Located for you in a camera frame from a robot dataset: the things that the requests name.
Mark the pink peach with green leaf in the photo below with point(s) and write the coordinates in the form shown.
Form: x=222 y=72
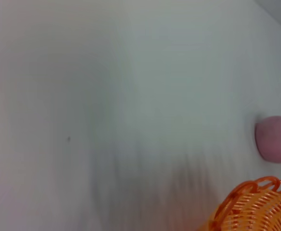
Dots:
x=275 y=142

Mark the orange woven plastic basket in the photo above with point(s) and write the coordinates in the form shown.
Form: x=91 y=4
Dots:
x=258 y=211

